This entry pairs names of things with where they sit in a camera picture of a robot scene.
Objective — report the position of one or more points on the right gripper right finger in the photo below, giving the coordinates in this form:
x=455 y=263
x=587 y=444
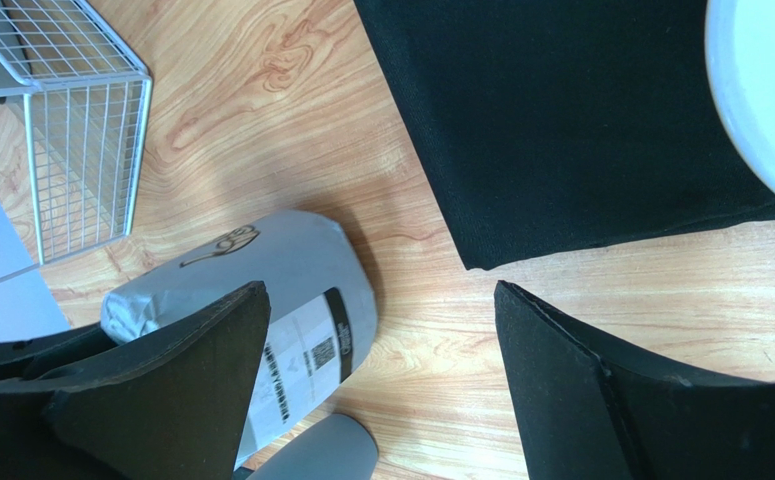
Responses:
x=590 y=405

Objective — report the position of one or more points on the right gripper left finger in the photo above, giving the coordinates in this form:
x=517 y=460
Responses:
x=171 y=404

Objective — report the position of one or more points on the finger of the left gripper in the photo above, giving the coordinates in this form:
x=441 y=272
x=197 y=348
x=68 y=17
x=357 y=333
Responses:
x=30 y=359

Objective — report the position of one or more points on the grey toilet paper roll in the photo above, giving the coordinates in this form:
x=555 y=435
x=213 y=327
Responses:
x=323 y=311

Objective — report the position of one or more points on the blue plastic cup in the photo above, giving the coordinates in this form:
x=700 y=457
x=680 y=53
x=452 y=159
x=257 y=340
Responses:
x=337 y=447

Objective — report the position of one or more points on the black cloth placemat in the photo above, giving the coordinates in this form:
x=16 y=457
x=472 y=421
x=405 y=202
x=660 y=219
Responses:
x=554 y=126

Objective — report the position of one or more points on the white orange mug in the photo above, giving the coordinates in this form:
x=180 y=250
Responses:
x=739 y=42

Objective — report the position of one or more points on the white wire shelf rack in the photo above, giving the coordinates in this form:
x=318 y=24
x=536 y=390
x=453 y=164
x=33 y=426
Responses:
x=74 y=108

